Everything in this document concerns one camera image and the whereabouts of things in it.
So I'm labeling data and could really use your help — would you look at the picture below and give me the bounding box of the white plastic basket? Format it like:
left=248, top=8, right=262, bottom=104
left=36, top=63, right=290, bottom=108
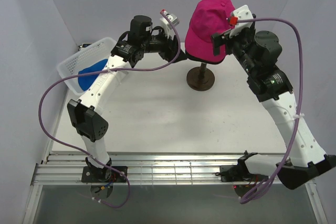
left=57, top=37, right=117, bottom=79

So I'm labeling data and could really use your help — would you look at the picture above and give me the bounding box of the blue logo sticker left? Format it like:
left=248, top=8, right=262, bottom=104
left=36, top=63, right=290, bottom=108
left=81, top=43, right=92, bottom=48

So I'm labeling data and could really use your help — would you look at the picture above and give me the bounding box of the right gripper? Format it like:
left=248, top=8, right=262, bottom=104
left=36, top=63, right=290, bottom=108
left=209, top=25, right=257, bottom=76

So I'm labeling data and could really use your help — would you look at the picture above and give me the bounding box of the purple cable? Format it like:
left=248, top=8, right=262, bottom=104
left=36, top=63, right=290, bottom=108
left=236, top=18, right=305, bottom=205
left=38, top=11, right=181, bottom=208

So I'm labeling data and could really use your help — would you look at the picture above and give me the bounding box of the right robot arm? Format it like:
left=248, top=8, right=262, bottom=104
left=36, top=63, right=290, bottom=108
left=211, top=23, right=335, bottom=189

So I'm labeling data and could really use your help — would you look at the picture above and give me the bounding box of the blue cap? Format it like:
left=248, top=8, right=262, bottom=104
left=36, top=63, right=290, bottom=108
left=78, top=59, right=108, bottom=91

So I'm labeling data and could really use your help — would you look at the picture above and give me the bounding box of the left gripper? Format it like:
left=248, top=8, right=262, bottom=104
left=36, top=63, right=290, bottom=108
left=141, top=25, right=188, bottom=63

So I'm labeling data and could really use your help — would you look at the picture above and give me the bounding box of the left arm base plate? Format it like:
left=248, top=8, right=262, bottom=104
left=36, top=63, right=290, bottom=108
left=81, top=166, right=128, bottom=183

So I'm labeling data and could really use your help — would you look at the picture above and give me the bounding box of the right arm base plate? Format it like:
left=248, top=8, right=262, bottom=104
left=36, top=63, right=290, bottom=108
left=215, top=165, right=268, bottom=183

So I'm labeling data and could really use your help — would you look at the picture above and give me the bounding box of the pink cap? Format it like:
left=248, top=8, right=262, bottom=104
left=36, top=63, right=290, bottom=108
left=185, top=0, right=235, bottom=62

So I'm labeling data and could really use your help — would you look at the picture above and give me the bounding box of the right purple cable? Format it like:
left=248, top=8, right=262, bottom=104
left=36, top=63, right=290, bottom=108
left=236, top=18, right=305, bottom=205

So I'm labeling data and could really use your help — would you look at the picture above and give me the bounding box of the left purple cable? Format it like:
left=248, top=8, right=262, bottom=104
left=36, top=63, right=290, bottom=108
left=38, top=11, right=181, bottom=208

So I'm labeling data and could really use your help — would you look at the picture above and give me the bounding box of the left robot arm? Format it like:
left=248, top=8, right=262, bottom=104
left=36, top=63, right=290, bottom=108
left=67, top=11, right=185, bottom=182

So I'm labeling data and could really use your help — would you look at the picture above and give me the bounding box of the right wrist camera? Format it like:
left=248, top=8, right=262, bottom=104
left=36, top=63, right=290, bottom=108
left=228, top=5, right=254, bottom=38

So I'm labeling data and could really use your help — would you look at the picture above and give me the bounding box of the brown mannequin stand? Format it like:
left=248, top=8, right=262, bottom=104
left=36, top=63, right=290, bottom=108
left=186, top=63, right=215, bottom=91

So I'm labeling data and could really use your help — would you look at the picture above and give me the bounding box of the aluminium rail frame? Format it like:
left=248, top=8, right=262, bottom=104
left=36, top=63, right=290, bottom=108
left=22, top=42, right=329, bottom=224

